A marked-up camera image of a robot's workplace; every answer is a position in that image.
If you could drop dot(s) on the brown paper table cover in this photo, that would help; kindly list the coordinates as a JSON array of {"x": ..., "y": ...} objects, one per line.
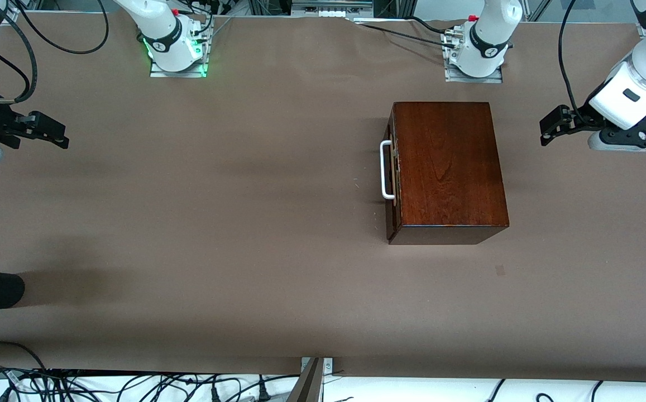
[{"x": 244, "y": 251}]

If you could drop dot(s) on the gray metal strut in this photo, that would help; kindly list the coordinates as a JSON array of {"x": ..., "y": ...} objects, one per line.
[{"x": 307, "y": 385}]

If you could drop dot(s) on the white power strip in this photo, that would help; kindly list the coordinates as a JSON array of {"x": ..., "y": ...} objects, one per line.
[{"x": 331, "y": 11}]

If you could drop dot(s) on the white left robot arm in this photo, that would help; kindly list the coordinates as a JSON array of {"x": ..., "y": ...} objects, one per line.
[{"x": 635, "y": 84}]

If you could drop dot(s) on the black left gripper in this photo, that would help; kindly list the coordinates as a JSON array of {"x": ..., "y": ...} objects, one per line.
[{"x": 578, "y": 121}]

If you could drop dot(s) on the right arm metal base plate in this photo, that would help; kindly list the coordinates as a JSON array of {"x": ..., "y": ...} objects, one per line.
[{"x": 180, "y": 73}]

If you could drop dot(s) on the dark brown wooden cabinet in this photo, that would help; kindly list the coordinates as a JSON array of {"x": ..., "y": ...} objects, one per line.
[{"x": 457, "y": 184}]

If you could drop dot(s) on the small silver corner bracket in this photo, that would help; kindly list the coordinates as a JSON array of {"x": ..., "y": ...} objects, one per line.
[{"x": 328, "y": 365}]

